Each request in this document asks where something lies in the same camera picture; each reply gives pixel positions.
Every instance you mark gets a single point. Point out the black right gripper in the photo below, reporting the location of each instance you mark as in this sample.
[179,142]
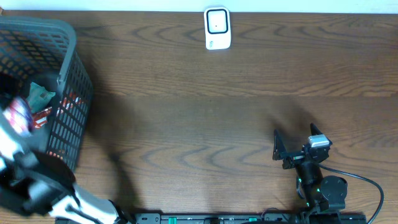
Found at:
[280,150]

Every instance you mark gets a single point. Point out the orange-red snack bar wrapper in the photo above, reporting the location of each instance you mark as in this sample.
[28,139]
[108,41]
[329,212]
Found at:
[40,118]

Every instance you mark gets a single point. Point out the mint green wipes pack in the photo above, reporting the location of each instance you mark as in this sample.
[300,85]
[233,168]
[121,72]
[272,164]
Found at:
[38,97]

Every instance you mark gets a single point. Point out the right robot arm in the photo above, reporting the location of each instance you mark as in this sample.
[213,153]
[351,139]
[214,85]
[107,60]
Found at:
[324,195]

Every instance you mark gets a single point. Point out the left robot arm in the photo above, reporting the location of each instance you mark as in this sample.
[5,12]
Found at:
[37,183]

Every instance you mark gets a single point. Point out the grey plastic mesh basket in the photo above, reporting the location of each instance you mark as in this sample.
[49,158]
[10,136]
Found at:
[43,52]

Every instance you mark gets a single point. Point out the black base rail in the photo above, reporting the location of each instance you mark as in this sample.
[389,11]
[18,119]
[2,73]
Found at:
[249,218]

